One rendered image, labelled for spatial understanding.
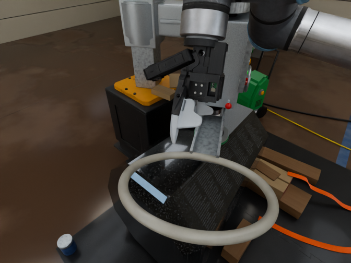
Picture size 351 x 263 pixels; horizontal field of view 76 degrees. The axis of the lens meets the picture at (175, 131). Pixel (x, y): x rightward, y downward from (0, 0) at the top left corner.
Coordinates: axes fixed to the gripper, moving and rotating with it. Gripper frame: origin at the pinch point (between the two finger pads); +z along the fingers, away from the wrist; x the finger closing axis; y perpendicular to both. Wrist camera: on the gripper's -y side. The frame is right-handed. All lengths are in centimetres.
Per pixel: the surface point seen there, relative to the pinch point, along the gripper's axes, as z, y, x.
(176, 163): 39, -20, 65
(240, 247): 103, 24, 91
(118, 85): 9, -103, 132
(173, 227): 19.8, 2.2, -6.4
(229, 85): -7, 2, 66
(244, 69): -15, 8, 62
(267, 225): 20.3, 22.6, 4.8
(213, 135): 16, -1, 56
